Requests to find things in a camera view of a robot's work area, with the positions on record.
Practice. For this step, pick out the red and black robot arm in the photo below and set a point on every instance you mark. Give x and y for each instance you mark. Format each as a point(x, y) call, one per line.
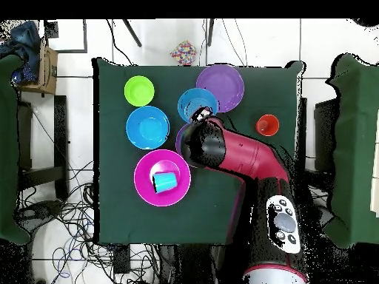
point(245, 153)

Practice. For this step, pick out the large blue bowl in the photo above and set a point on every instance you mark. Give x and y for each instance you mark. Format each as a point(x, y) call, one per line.
point(148, 127)

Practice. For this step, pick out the small blue patterned bowl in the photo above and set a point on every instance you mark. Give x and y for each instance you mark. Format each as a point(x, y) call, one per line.
point(192, 99)

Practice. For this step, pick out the blue cloth bundle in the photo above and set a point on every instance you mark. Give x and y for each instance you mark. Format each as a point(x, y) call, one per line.
point(23, 38)

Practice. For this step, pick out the purple bowl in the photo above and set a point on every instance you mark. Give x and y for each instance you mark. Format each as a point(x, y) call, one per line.
point(228, 82)
point(178, 142)

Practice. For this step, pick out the colourful patterned box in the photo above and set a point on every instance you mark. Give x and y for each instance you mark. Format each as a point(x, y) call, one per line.
point(183, 53)

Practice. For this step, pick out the orange cup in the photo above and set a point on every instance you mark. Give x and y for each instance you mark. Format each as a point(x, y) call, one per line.
point(267, 125)

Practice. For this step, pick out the black pedestal leg with caster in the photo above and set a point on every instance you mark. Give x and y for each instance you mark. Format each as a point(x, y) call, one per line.
point(41, 210)

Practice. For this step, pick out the pink bowl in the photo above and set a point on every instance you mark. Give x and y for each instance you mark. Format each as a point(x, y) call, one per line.
point(143, 180)

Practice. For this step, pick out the black stool frame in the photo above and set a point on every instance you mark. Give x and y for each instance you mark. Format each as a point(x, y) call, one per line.
point(60, 133)

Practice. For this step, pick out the dark green table cloth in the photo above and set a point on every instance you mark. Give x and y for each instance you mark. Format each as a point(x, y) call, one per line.
point(118, 219)

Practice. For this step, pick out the black floor frame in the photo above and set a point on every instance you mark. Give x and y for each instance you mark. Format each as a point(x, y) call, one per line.
point(85, 35)

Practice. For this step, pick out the cardboard box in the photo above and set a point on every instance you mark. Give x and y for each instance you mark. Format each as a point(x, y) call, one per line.
point(49, 71)

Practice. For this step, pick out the black tripod leg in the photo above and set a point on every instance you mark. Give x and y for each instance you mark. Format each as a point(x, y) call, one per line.
point(132, 33)
point(210, 32)

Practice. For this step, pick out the green bowl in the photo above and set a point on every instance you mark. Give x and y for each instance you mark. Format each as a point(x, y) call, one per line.
point(139, 91)

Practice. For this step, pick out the blue cup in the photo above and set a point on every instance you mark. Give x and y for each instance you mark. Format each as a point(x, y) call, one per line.
point(165, 182)

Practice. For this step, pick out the green cloth side table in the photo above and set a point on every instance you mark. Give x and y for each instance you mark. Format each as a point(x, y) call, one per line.
point(355, 148)
point(9, 148)

